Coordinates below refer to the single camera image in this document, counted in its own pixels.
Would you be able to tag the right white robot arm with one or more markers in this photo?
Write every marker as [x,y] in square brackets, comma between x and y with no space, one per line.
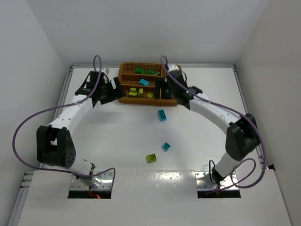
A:
[240,130]

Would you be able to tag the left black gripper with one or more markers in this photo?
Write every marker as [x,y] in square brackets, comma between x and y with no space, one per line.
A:
[112,90]

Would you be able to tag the lime lego brick front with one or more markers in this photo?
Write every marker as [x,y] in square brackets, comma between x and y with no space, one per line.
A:
[151,158]

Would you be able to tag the small cyan lego brick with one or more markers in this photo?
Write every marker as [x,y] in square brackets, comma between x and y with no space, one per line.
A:
[166,147]

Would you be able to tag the dark green lego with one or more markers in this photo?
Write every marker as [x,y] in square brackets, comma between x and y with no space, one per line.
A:
[150,72]

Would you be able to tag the brown wicker divided tray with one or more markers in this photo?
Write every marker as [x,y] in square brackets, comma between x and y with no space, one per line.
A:
[129,79]

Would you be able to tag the long cyan lego brick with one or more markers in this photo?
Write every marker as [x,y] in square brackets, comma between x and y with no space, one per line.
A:
[162,115]

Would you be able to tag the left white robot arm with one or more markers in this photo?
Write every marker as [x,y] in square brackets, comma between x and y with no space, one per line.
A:
[55,146]

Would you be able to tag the cyan rounded lego brick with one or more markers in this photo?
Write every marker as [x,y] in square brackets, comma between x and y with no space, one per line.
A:
[144,82]

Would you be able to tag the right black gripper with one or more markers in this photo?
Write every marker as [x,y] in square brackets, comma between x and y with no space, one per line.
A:
[164,85]

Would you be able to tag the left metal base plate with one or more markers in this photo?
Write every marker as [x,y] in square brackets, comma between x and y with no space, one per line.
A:
[101,182]

